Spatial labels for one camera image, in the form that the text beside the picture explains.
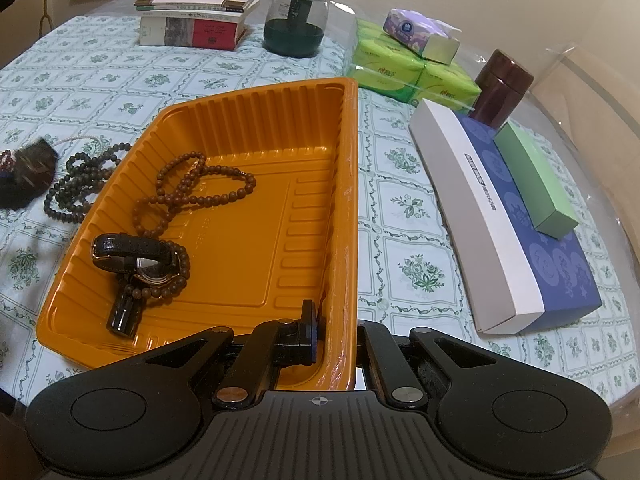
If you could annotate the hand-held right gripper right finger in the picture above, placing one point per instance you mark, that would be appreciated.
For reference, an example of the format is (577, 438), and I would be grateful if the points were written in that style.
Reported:
(372, 345)

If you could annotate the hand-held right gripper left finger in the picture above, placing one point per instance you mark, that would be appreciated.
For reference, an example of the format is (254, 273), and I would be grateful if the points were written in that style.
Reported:
(311, 340)

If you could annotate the orange plastic tray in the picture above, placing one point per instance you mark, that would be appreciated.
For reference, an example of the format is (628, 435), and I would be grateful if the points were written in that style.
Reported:
(280, 210)

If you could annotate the white pearl strand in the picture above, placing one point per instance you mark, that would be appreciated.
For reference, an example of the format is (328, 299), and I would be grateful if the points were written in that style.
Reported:
(75, 139)

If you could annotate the white and blue box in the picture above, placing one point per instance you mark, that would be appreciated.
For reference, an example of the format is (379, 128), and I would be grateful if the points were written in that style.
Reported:
(475, 210)

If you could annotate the long green box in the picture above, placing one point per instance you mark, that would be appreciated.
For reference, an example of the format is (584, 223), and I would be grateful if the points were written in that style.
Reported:
(535, 185)

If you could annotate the green tissue packs bundle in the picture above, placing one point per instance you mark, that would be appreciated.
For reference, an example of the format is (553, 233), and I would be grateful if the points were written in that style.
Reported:
(390, 65)

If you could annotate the brown thermos cup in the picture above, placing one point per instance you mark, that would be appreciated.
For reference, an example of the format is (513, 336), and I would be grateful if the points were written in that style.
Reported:
(500, 90)

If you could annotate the dark green glass jar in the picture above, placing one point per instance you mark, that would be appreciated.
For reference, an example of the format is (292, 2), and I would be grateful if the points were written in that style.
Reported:
(295, 35)

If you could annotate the purple tissue pack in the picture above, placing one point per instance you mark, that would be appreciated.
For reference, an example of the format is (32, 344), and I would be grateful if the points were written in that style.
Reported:
(415, 30)

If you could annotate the thick red grey book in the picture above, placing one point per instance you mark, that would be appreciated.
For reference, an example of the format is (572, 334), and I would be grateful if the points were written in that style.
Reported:
(210, 34)

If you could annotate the thin book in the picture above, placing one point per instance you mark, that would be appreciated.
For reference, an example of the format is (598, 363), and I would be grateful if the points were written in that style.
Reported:
(200, 14)

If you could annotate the coat stand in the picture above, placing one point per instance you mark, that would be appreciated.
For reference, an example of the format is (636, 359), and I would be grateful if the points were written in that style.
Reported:
(45, 5)

